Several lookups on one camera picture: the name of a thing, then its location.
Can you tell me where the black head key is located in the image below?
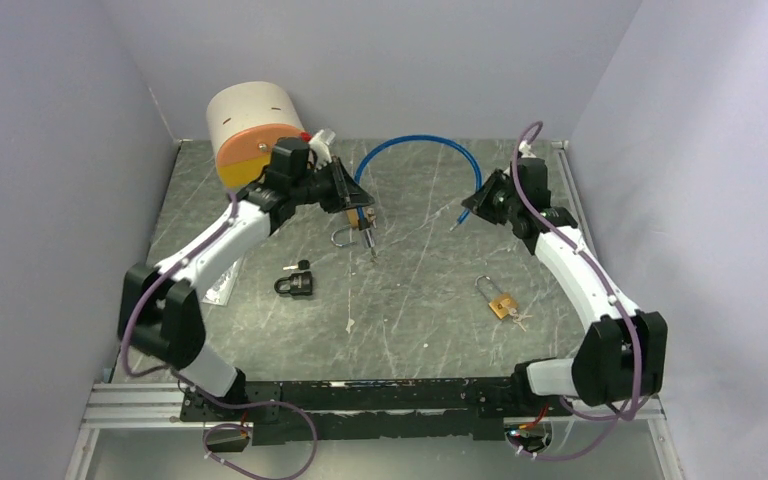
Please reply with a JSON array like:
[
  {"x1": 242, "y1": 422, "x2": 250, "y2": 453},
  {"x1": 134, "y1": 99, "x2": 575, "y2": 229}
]
[{"x1": 283, "y1": 259, "x2": 311, "y2": 271}]

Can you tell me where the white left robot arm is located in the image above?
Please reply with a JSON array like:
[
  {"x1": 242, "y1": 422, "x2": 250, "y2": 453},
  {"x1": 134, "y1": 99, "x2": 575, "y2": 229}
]
[{"x1": 118, "y1": 137, "x2": 375, "y2": 420}]

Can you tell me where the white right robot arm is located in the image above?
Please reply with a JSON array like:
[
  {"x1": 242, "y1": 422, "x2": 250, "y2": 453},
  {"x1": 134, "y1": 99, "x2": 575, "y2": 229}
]
[{"x1": 461, "y1": 157, "x2": 668, "y2": 415}]

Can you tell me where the black padlock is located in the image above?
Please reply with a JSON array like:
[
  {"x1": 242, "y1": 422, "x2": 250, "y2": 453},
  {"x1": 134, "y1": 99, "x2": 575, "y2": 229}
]
[{"x1": 273, "y1": 271, "x2": 314, "y2": 297}]

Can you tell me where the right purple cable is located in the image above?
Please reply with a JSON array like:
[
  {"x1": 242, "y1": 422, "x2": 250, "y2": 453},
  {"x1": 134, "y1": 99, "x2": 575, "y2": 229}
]
[{"x1": 506, "y1": 377, "x2": 655, "y2": 463}]

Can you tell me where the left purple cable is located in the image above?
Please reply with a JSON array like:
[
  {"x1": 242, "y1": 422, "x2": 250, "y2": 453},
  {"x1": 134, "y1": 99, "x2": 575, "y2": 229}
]
[{"x1": 202, "y1": 396, "x2": 324, "y2": 480}]

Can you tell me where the long shackle brass padlock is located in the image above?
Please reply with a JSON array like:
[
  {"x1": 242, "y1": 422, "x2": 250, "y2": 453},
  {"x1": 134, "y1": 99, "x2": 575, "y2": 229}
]
[{"x1": 474, "y1": 275, "x2": 519, "y2": 320}]

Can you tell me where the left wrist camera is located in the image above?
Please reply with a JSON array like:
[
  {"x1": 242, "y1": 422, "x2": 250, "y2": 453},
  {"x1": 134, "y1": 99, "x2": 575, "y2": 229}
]
[{"x1": 301, "y1": 128, "x2": 336, "y2": 170}]

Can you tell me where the blue cable lock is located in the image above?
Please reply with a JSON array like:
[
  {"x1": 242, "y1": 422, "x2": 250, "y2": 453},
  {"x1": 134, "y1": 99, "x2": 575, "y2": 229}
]
[{"x1": 349, "y1": 135, "x2": 500, "y2": 262}]

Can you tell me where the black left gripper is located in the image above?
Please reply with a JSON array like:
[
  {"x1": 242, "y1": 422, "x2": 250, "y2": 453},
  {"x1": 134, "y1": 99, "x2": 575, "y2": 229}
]
[{"x1": 291, "y1": 156, "x2": 373, "y2": 214}]

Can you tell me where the purple cable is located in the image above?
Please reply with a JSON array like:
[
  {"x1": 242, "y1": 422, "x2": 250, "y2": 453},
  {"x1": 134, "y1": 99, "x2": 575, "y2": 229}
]
[
  {"x1": 506, "y1": 377, "x2": 655, "y2": 463},
  {"x1": 202, "y1": 396, "x2": 324, "y2": 480}
]

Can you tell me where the plastic packaging card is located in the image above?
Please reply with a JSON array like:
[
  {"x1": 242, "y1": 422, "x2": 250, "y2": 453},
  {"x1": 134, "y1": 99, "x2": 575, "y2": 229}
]
[{"x1": 202, "y1": 259, "x2": 242, "y2": 306}]

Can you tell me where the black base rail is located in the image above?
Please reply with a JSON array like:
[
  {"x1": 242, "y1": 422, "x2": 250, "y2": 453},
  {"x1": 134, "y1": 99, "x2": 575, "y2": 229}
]
[{"x1": 179, "y1": 377, "x2": 567, "y2": 446}]

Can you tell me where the beige cylinder drawer box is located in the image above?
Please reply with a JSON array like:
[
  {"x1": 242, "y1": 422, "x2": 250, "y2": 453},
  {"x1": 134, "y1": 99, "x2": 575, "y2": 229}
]
[{"x1": 206, "y1": 81, "x2": 307, "y2": 189}]

